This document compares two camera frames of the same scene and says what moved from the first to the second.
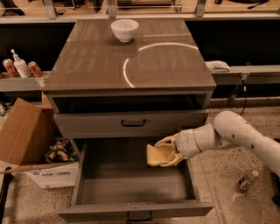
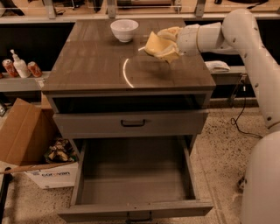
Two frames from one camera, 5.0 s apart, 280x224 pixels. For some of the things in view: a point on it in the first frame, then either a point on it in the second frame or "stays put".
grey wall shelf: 30,83 stays put
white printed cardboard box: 58,177 stays put
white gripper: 185,143 -> 187,39
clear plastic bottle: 244,182 stays put
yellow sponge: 158,155 -> 156,45
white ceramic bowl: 124,29 stays put
